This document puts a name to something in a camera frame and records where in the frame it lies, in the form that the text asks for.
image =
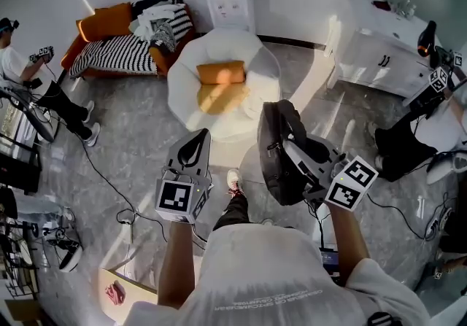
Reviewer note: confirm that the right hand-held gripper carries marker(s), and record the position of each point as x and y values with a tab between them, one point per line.
350	186

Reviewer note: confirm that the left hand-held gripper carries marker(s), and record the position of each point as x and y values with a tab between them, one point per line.
178	197

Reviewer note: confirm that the dark backpack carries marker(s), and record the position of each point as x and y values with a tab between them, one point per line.
273	171

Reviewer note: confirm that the white round armchair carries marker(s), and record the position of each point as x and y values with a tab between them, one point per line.
219	43

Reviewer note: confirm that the person's right forearm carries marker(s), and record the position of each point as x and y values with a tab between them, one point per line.
348	244

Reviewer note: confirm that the person's left forearm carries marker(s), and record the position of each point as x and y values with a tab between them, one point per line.
177	266

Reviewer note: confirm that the orange sofa with striped blanket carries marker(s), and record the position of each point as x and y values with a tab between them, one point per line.
109	54

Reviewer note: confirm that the person's left shoe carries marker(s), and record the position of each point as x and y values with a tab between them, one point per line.
234	180

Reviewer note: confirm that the person's shoe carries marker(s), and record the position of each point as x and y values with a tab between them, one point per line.
234	180
267	222

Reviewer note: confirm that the yellow seat cushion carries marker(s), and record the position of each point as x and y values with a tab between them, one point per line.
219	98

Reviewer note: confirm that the person's dark trousers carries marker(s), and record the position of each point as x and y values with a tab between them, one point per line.
233	213

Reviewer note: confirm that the person's right shoe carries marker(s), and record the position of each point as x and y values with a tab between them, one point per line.
267	222

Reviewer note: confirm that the orange back cushion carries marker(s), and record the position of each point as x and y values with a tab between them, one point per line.
219	73

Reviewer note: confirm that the white power strip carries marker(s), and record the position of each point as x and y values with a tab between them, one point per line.
127	231

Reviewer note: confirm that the white cabinet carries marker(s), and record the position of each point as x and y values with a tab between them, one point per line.
365	58

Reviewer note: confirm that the grey fringed throw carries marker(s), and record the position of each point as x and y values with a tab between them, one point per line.
162	38

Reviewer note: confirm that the person's white shirt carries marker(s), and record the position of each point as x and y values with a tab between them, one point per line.
262	273

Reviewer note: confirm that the cardboard box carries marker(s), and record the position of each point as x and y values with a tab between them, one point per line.
142	295

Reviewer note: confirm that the pile of white clothes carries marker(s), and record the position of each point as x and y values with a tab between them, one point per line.
146	20

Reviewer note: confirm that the pink cloth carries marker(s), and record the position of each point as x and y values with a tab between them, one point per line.
115	292

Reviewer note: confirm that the white round device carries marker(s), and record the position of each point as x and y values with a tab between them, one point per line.
71	257

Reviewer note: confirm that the white water dispenser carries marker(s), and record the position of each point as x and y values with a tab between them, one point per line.
226	7

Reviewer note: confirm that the orange couch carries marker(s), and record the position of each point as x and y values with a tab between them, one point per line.
69	53

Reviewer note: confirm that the large orange pillow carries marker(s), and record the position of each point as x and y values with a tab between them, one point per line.
106	22

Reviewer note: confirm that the dark red pouch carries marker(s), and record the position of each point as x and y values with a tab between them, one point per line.
381	5

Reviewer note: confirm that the black hair dryer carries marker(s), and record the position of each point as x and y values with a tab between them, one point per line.
428	36

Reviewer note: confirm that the black box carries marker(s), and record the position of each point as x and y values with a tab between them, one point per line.
18	171

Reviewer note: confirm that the chrome faucet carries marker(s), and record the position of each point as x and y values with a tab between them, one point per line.
405	7

